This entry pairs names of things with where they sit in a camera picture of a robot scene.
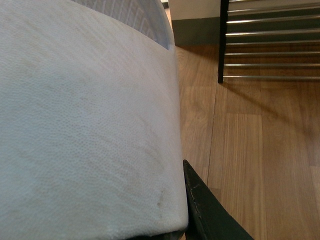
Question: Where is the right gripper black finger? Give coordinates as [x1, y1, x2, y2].
[183, 160, 253, 240]

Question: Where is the light blue slipper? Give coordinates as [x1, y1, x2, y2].
[0, 0, 189, 240]

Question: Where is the black metal shoe rack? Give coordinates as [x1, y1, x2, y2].
[217, 0, 320, 83]

